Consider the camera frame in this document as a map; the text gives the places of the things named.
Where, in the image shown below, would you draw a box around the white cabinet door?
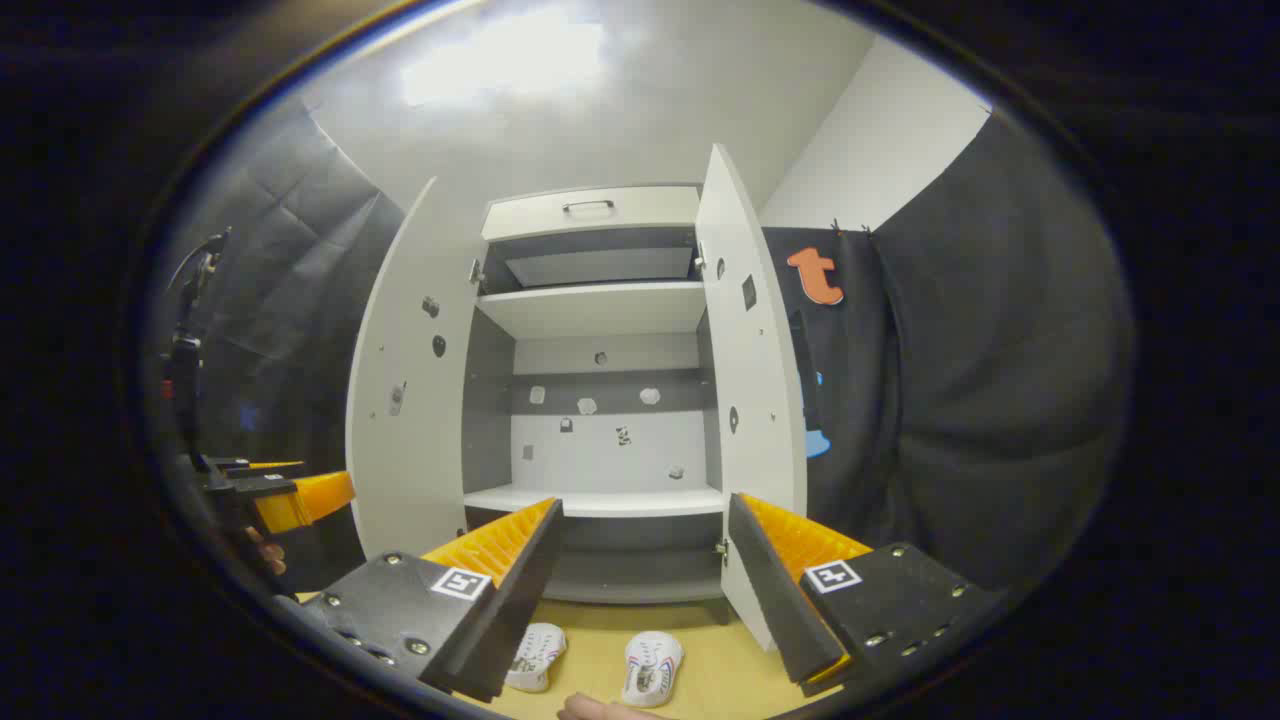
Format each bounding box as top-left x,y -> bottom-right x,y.
345,178 -> 481,561
693,143 -> 809,651

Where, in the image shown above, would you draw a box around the white cabinet drawer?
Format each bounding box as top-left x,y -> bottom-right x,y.
482,186 -> 701,241

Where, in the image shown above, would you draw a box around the white shoe cabinet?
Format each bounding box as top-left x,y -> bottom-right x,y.
345,143 -> 809,651

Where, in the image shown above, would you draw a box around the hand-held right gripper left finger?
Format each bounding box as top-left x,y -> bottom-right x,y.
300,497 -> 564,703

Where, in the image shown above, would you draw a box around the white shoe red blue stripes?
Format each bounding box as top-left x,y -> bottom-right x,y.
505,623 -> 567,693
622,631 -> 685,708

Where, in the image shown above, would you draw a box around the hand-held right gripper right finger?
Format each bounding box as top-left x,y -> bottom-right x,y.
722,492 -> 1006,698

